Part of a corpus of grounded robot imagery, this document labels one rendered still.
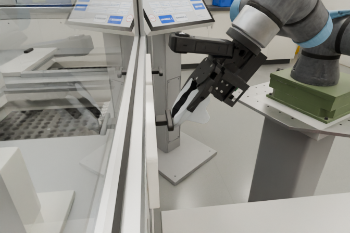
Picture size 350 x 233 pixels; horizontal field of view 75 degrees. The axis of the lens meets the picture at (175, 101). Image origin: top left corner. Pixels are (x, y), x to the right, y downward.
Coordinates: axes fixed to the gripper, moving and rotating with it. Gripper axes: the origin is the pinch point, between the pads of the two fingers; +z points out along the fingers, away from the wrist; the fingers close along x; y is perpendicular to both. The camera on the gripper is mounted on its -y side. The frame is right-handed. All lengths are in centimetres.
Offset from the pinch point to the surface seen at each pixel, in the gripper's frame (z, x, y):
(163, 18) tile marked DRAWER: -10, 85, -2
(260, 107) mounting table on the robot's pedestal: -7.4, 29.3, 37.7
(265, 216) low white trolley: 3.5, -13.4, 22.1
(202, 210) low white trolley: 10.3, -10.9, 12.5
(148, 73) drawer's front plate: 1.8, 23.4, -4.7
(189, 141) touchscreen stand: 58, 110, 71
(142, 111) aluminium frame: -2.7, -11.2, -8.9
